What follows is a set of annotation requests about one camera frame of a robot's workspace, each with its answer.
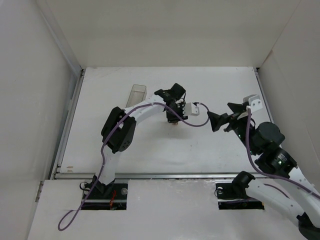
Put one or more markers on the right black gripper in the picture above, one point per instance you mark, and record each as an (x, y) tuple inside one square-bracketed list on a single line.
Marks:
[(229, 120)]

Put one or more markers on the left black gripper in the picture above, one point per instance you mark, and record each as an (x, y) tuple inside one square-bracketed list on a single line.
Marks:
[(175, 117)]

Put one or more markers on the clear plastic drawer box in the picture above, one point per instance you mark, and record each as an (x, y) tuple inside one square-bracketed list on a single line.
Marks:
[(137, 95)]

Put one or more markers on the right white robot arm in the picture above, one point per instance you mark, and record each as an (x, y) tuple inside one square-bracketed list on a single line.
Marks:
[(263, 147)]

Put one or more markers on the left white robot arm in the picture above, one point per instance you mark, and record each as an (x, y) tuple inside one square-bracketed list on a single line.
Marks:
[(119, 128)]

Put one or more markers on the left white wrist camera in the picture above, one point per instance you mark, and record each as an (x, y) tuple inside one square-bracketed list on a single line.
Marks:
[(190, 109)]

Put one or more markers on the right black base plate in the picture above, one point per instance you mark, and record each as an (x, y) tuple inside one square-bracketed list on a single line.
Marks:
[(228, 199)]

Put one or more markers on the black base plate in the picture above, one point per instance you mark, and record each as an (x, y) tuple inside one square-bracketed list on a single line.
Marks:
[(228, 199), (114, 200)]

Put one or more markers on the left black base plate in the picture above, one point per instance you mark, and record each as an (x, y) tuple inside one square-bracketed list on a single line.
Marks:
[(114, 200)]

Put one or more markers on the aluminium front rail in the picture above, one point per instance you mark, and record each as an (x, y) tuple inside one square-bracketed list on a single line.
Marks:
[(148, 176)]

